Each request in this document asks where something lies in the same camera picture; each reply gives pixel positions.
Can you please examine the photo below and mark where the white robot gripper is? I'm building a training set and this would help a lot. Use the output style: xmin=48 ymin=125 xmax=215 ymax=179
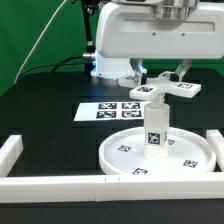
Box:
xmin=96 ymin=2 xmax=224 ymax=85

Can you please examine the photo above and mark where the white cross-shaped table base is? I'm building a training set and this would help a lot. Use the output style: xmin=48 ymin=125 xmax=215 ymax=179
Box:
xmin=118 ymin=71 xmax=201 ymax=101

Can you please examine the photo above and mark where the white round table top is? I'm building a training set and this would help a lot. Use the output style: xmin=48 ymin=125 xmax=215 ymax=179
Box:
xmin=99 ymin=127 xmax=216 ymax=176

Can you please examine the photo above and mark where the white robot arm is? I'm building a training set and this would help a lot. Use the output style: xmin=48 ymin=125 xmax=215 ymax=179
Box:
xmin=91 ymin=0 xmax=224 ymax=84

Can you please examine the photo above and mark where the white marker sheet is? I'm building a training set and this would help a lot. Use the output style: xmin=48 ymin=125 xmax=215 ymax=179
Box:
xmin=74 ymin=101 xmax=146 ymax=121

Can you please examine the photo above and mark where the white right fence bar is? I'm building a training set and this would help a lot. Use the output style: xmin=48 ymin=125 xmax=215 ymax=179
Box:
xmin=206 ymin=129 xmax=224 ymax=172

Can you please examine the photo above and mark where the white fence bar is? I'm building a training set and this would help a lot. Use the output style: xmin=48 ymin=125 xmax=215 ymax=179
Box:
xmin=206 ymin=129 xmax=224 ymax=172
xmin=0 ymin=135 xmax=23 ymax=178
xmin=0 ymin=172 xmax=224 ymax=203

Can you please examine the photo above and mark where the white front fence bar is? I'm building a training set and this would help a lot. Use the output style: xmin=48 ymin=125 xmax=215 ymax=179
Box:
xmin=0 ymin=172 xmax=224 ymax=203

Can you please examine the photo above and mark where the white left fence bar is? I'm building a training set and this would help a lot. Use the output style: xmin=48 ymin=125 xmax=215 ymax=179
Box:
xmin=0 ymin=135 xmax=23 ymax=178

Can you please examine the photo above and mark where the black camera stand pole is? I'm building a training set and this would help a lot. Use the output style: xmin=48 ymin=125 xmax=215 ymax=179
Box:
xmin=79 ymin=0 xmax=101 ymax=76

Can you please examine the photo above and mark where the black cable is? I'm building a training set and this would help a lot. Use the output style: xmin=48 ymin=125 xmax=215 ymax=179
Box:
xmin=14 ymin=54 xmax=91 ymax=84

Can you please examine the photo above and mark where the white cable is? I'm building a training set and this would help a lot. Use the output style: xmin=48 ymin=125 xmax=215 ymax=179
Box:
xmin=13 ymin=0 xmax=69 ymax=85

